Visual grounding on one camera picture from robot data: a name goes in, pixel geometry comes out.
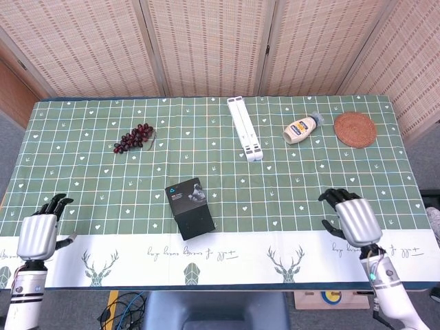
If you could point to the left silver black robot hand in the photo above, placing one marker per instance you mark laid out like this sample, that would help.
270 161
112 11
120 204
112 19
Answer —
36 237

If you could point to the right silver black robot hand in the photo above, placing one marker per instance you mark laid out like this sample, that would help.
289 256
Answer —
357 221

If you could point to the black cardboard box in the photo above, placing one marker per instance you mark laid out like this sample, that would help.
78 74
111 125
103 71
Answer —
190 209

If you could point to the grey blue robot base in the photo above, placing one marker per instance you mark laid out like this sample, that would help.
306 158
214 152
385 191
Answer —
213 309

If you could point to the grey white shoe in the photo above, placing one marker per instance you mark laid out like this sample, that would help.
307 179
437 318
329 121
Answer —
434 223

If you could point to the round brown woven coaster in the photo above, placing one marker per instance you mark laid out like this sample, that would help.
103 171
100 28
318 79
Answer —
355 130

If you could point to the cream mayonnaise squeeze bottle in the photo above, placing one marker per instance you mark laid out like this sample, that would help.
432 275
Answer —
299 130

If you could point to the dark red grape bunch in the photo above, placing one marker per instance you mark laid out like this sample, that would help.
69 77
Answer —
132 139

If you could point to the brown wooden door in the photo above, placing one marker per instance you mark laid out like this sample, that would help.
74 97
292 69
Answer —
13 99

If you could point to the white folding stand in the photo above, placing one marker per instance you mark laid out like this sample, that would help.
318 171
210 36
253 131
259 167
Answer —
245 130

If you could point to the bamboo folding screen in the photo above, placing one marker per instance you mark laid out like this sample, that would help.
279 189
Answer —
206 44

